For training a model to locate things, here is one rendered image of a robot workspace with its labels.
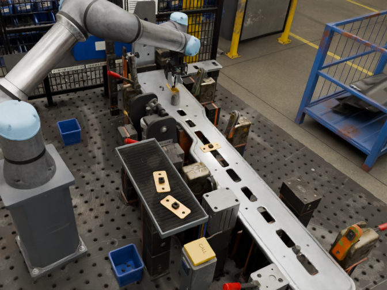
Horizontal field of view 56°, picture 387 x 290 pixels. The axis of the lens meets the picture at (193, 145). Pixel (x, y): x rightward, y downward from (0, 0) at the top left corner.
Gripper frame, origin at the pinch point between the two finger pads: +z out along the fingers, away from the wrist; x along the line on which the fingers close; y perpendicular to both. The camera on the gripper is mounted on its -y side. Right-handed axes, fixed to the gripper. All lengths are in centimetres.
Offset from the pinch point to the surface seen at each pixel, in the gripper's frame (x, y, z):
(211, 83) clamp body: 17.2, 8.2, -1.7
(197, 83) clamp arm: 10.1, 6.8, -2.7
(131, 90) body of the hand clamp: -22.4, 2.8, -2.8
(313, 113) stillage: 161, -37, 83
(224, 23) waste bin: 190, -237, 84
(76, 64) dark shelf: -38, -33, 0
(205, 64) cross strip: 28.2, -17.0, 2.3
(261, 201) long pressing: -3, 79, 1
